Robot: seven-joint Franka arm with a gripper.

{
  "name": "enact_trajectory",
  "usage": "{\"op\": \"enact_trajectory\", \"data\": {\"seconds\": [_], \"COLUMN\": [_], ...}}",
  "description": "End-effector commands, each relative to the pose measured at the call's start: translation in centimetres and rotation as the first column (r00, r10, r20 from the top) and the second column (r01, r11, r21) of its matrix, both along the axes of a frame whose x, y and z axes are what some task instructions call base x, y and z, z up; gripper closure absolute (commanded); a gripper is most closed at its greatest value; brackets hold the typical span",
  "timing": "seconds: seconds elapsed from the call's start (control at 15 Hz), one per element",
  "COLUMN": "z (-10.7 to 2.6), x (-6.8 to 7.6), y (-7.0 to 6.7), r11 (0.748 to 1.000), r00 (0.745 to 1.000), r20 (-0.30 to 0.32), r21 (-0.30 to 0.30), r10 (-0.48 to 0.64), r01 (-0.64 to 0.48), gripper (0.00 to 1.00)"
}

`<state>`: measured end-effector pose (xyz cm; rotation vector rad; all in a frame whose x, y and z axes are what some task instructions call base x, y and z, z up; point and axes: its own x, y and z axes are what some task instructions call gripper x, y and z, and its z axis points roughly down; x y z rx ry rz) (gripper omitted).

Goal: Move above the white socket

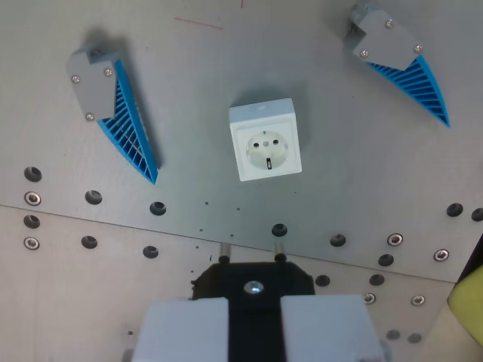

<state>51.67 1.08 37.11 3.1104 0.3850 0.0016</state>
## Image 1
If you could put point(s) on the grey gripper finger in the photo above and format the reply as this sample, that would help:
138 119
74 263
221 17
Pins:
328 328
185 332

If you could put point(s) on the black power plug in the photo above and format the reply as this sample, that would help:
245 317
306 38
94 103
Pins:
260 273

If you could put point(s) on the silver hex socket screw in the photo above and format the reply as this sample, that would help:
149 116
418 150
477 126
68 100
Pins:
395 239
32 198
369 298
417 300
31 243
440 255

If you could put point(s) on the yellow foam block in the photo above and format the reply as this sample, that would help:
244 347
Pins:
469 305

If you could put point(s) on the blue finned grey-capped fixture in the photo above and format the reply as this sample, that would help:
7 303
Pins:
400 56
113 113

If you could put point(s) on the white wall socket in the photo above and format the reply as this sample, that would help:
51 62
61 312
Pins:
266 145

